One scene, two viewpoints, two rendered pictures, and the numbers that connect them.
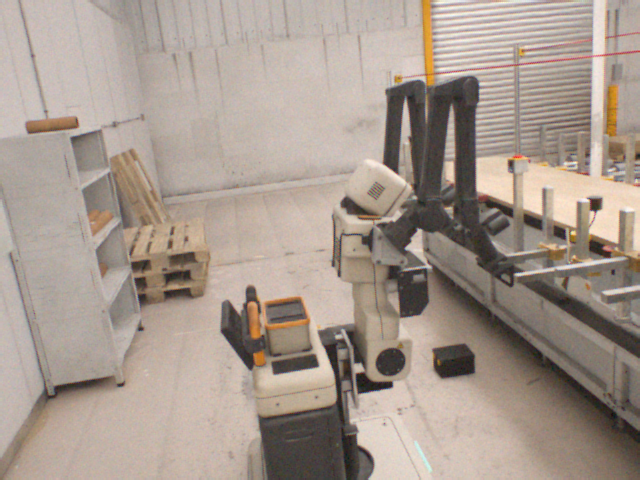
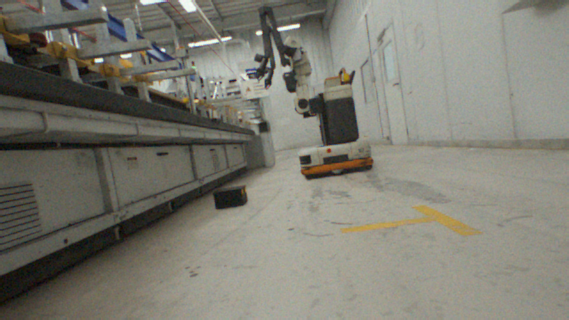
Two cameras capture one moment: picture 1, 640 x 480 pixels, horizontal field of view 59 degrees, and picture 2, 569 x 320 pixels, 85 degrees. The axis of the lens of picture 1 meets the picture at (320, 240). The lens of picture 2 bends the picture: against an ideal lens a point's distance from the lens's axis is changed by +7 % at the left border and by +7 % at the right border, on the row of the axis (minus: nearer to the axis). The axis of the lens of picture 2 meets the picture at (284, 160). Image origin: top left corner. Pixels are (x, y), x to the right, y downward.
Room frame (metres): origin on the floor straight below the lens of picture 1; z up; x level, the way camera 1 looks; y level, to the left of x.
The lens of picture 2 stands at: (4.81, 0.10, 0.36)
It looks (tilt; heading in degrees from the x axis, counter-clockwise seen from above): 3 degrees down; 191
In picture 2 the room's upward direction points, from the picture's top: 9 degrees counter-clockwise
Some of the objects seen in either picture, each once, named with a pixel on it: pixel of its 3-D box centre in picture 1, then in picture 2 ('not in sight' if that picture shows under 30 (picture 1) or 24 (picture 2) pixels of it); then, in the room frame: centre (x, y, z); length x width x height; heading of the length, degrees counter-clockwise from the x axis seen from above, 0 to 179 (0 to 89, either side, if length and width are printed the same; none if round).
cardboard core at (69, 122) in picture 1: (52, 124); not in sight; (3.65, 1.60, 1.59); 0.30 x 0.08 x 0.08; 98
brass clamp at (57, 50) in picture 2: not in sight; (69, 54); (3.83, -0.81, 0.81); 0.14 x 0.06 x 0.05; 8
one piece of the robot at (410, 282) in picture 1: (398, 273); (291, 79); (1.83, -0.26, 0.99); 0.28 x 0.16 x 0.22; 7
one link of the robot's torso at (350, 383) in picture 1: (367, 354); (308, 108); (1.87, -0.12, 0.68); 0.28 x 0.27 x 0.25; 7
